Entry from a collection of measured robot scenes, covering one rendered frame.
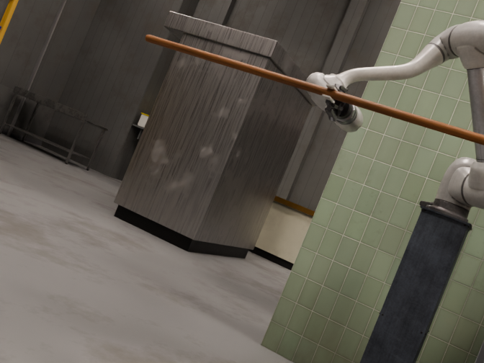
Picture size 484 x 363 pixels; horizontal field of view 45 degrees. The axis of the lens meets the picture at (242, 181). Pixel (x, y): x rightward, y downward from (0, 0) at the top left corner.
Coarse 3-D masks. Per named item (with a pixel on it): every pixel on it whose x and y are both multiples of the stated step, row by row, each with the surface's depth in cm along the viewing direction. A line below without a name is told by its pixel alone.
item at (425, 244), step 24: (432, 216) 248; (432, 240) 246; (456, 240) 243; (408, 264) 248; (432, 264) 245; (408, 288) 247; (432, 288) 243; (384, 312) 249; (408, 312) 245; (432, 312) 242; (384, 336) 247; (408, 336) 244; (384, 360) 246; (408, 360) 242
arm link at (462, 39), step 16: (464, 32) 223; (480, 32) 216; (464, 48) 224; (480, 48) 218; (464, 64) 227; (480, 64) 222; (480, 80) 224; (480, 96) 226; (480, 112) 227; (480, 128) 229; (480, 160) 232; (480, 176) 231; (464, 192) 242; (480, 192) 232; (480, 208) 240
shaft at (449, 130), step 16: (176, 48) 224; (192, 48) 222; (224, 64) 216; (240, 64) 213; (272, 80) 209; (288, 80) 205; (336, 96) 197; (352, 96) 196; (384, 112) 191; (400, 112) 188; (432, 128) 185; (448, 128) 182; (480, 144) 179
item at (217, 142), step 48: (240, 48) 581; (192, 96) 596; (240, 96) 575; (288, 96) 645; (144, 144) 608; (192, 144) 586; (240, 144) 582; (288, 144) 697; (144, 192) 598; (192, 192) 577; (240, 192) 623; (192, 240) 574; (240, 240) 670
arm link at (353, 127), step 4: (360, 112) 226; (360, 116) 225; (356, 120) 224; (360, 120) 227; (336, 124) 230; (340, 124) 225; (348, 124) 223; (352, 124) 224; (356, 124) 225; (360, 124) 229; (344, 128) 227; (348, 128) 227; (352, 128) 227; (356, 128) 229; (352, 132) 234
